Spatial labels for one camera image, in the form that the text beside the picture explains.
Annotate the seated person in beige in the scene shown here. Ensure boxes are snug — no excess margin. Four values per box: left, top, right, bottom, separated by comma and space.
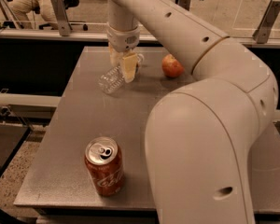
8, 0, 80, 30

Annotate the grey horizontal rail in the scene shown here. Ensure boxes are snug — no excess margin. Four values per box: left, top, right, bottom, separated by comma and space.
0, 28, 280, 49

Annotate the red coke can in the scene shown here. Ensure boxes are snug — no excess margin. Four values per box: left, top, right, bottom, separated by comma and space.
84, 137, 125, 197

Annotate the grey metal bracket left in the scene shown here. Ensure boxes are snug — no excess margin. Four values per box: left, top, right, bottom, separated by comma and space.
50, 0, 72, 36

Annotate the clear plastic water bottle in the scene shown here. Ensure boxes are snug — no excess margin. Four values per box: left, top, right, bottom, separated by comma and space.
98, 52, 146, 95

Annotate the black side table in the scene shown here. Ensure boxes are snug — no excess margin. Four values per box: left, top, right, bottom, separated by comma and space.
0, 125, 30, 177

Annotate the red apple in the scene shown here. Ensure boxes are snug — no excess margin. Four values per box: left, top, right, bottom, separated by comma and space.
161, 54, 184, 78

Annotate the grey metal bracket middle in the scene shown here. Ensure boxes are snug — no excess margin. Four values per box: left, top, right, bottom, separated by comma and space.
178, 0, 190, 10

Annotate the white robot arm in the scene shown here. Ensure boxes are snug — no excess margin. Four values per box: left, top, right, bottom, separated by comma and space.
108, 0, 278, 224

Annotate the grey metal bracket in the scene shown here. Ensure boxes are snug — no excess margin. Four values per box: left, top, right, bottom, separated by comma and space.
178, 0, 190, 10
252, 0, 280, 44
50, 0, 72, 36

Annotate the grey metal bracket right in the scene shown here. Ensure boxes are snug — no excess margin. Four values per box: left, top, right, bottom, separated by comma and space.
252, 0, 280, 44

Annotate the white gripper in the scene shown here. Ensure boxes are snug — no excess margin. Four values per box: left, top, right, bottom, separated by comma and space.
106, 23, 140, 83

